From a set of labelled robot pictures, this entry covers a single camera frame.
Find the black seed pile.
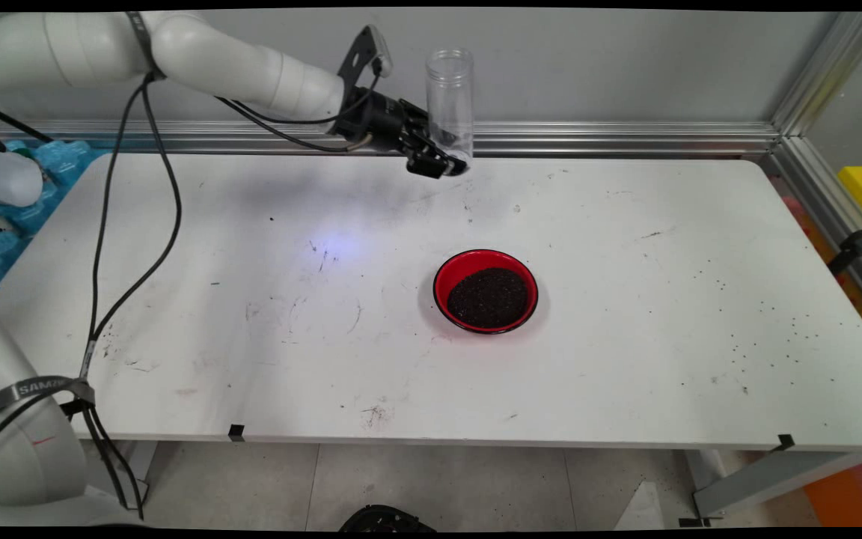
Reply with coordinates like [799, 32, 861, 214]
[446, 267, 530, 329]

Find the black tripod stand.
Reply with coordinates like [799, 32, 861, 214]
[828, 210, 862, 276]

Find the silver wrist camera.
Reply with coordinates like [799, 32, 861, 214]
[367, 25, 395, 79]

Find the black object on floor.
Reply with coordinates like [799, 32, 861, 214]
[339, 505, 436, 534]

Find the horizontal aluminium frame rail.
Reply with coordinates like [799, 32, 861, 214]
[0, 120, 780, 159]

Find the aluminium corner post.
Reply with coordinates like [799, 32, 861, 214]
[771, 11, 862, 137]

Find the clear plastic jar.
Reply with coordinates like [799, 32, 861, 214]
[424, 48, 475, 163]

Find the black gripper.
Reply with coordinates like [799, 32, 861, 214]
[332, 85, 471, 180]

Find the grey lettered velcro strap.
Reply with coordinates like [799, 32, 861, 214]
[125, 11, 168, 80]
[0, 375, 97, 421]

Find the orange box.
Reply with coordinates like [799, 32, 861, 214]
[804, 452, 862, 527]

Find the slanted aluminium frame rail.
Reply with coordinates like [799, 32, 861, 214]
[766, 135, 862, 327]

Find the white rounded object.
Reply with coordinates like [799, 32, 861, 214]
[0, 151, 45, 209]

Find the red enamel bowl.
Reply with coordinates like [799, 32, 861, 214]
[432, 249, 539, 335]

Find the thick black cable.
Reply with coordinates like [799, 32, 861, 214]
[0, 100, 55, 144]

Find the blue plastic packaging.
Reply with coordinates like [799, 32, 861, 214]
[0, 138, 114, 294]

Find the grey metal table leg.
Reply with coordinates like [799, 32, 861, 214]
[689, 448, 862, 522]
[102, 440, 159, 511]

